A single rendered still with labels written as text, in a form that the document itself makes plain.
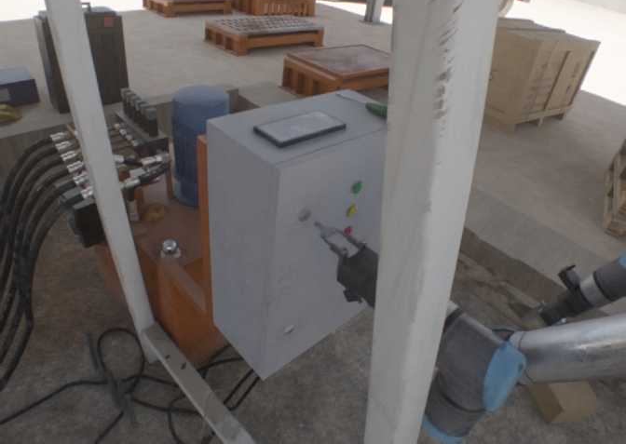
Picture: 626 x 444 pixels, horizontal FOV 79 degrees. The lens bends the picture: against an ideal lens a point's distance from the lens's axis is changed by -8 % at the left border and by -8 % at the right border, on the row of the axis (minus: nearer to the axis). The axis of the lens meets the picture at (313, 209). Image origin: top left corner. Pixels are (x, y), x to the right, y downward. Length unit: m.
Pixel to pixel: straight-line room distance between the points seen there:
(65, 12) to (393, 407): 0.99
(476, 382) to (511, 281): 1.76
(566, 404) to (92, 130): 2.00
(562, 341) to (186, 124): 1.27
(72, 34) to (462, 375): 1.02
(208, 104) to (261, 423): 1.21
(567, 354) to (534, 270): 1.59
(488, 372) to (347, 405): 1.27
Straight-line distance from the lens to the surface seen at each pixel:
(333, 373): 1.89
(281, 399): 1.80
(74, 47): 1.10
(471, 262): 2.39
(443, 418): 0.69
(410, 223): 0.34
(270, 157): 0.68
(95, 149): 1.20
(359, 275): 0.66
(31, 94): 3.52
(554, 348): 0.70
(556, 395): 2.06
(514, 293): 2.34
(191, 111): 1.48
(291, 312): 0.94
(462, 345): 0.60
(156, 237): 1.53
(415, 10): 0.29
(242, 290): 0.93
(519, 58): 3.70
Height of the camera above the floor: 1.58
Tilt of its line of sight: 35 degrees down
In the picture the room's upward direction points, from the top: 9 degrees clockwise
